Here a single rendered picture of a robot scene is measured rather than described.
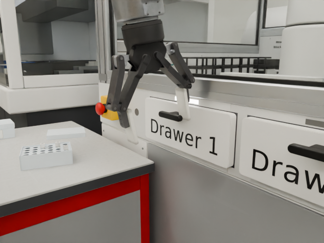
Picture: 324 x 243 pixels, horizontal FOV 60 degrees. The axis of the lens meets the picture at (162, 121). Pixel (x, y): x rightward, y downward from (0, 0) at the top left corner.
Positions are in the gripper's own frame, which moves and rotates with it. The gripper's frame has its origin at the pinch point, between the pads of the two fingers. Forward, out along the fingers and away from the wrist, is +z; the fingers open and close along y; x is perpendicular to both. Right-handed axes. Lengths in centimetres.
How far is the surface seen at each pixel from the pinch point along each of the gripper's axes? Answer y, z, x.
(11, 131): -20, 8, 61
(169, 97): 10.5, -1.6, 9.3
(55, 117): 1, 14, 85
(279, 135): 8.3, 0.5, -21.3
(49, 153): -17.1, 6.7, 26.1
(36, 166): -20.7, 9.0, 27.0
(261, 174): 6.7, 8.1, -18.6
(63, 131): -6, 11, 52
